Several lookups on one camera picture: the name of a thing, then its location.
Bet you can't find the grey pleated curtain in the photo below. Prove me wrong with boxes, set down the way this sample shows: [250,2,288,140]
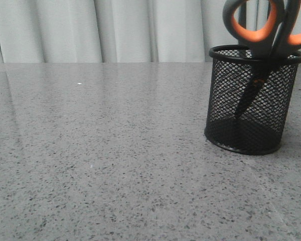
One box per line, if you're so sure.
[0,0,301,63]

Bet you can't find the black mesh pen bucket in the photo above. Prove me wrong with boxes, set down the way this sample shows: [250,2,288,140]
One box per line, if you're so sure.
[204,45,301,155]

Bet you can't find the grey orange handled scissors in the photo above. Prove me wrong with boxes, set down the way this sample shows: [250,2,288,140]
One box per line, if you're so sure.
[223,1,301,119]

